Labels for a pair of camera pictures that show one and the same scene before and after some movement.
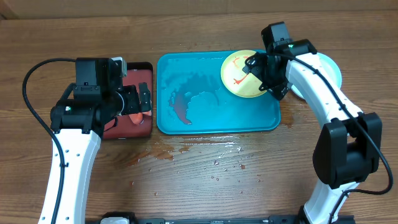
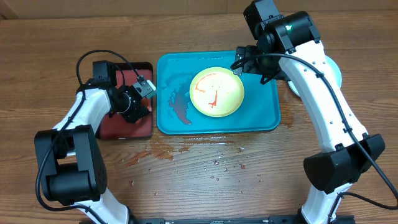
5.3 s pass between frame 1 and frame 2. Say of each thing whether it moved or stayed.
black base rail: stayed
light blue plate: stayed
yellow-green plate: moved
